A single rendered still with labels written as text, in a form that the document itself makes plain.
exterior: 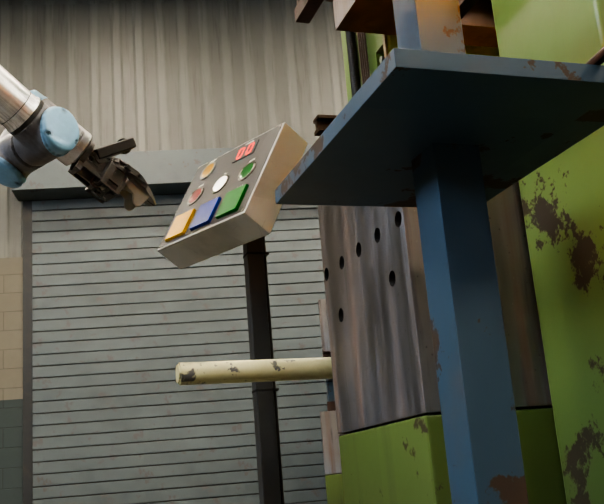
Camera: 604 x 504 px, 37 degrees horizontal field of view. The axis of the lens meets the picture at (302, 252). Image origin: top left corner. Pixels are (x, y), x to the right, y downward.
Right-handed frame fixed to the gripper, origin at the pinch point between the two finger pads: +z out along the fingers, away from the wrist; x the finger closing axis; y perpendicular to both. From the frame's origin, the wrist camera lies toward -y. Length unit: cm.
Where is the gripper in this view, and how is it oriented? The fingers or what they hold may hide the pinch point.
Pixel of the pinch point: (151, 199)
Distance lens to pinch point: 212.4
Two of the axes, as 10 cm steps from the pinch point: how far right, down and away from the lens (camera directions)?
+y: -3.0, 7.8, -5.6
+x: 6.7, -2.4, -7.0
